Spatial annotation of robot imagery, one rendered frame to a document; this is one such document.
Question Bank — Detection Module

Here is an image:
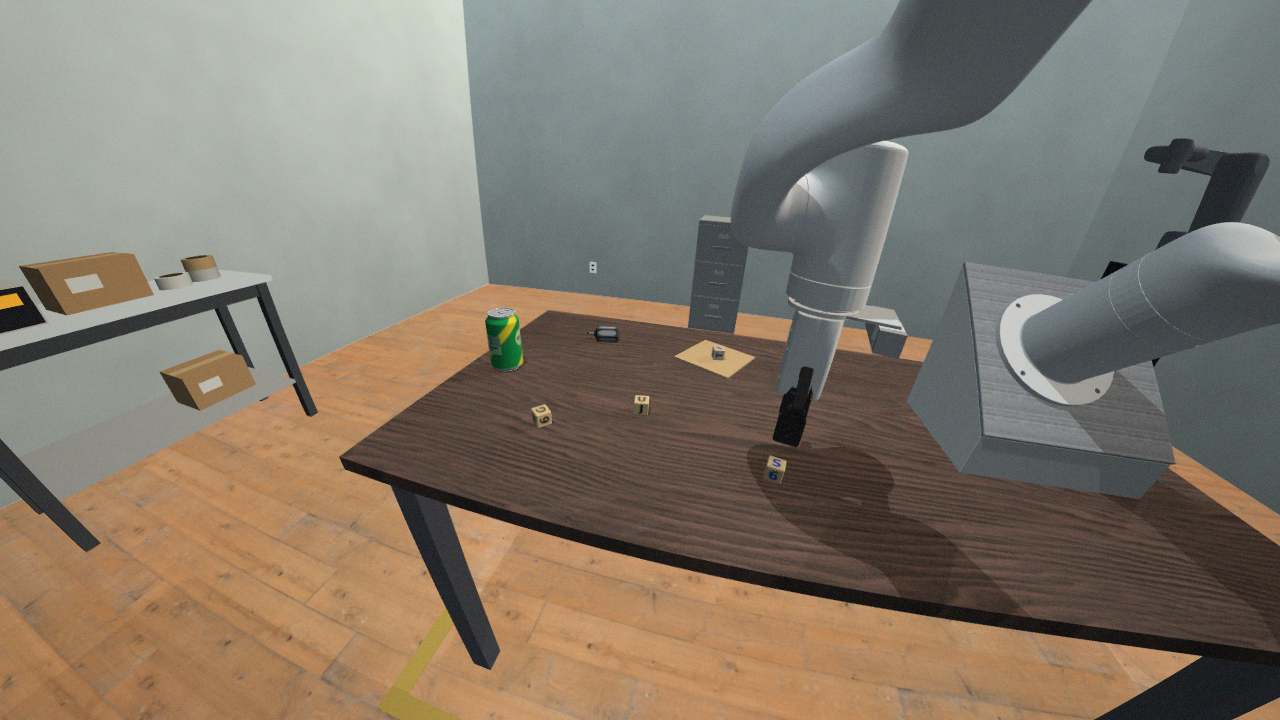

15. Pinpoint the green drink can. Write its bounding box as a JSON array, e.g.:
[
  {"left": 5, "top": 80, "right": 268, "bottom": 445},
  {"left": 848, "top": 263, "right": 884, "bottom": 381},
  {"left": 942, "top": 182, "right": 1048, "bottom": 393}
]
[{"left": 485, "top": 307, "right": 524, "bottom": 372}]

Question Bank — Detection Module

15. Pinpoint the tan square mat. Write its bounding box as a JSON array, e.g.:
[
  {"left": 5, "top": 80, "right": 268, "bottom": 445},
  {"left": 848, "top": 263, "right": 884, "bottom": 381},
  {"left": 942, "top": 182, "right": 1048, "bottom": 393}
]
[{"left": 675, "top": 340, "right": 755, "bottom": 379}]

